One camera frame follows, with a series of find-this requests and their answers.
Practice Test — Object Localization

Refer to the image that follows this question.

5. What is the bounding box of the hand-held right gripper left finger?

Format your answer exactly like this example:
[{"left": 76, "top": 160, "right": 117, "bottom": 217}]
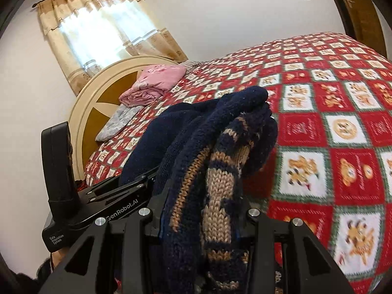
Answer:
[{"left": 38, "top": 187, "right": 172, "bottom": 294}]

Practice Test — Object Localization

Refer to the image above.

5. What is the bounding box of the pink folded cloth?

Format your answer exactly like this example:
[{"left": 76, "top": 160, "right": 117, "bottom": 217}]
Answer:
[{"left": 119, "top": 64, "right": 187, "bottom": 108}]

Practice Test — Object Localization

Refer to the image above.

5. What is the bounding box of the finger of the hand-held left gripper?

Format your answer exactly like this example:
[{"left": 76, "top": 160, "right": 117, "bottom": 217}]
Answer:
[{"left": 78, "top": 165, "right": 160, "bottom": 205}]

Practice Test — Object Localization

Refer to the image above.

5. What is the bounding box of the beige patterned curtain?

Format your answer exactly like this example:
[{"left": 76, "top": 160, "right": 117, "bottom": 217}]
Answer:
[{"left": 34, "top": 0, "right": 189, "bottom": 96}]

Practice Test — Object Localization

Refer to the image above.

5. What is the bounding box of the navy striped knit sweater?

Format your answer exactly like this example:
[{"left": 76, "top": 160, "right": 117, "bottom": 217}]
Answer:
[{"left": 118, "top": 86, "right": 279, "bottom": 294}]

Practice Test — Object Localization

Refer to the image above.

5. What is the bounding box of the brown wooden door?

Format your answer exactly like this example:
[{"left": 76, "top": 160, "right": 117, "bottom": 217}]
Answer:
[{"left": 325, "top": 0, "right": 387, "bottom": 57}]

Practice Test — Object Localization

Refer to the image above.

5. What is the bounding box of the cream wooden headboard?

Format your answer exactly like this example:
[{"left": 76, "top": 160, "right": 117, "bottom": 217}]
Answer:
[{"left": 68, "top": 56, "right": 181, "bottom": 182}]

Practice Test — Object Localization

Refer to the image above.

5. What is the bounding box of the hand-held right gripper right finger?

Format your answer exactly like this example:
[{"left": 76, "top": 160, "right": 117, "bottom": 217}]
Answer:
[{"left": 236, "top": 207, "right": 356, "bottom": 294}]

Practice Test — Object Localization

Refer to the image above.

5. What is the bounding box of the striped pillow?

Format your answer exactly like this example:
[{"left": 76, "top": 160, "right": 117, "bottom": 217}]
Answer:
[{"left": 179, "top": 61, "right": 206, "bottom": 70}]

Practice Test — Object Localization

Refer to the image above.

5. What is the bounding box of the grey patterned pillow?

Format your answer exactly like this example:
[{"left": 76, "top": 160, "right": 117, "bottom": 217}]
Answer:
[{"left": 95, "top": 103, "right": 144, "bottom": 142}]

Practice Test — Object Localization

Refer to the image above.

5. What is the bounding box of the red printed blanket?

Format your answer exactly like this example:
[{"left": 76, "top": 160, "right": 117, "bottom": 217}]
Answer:
[{"left": 81, "top": 32, "right": 392, "bottom": 294}]

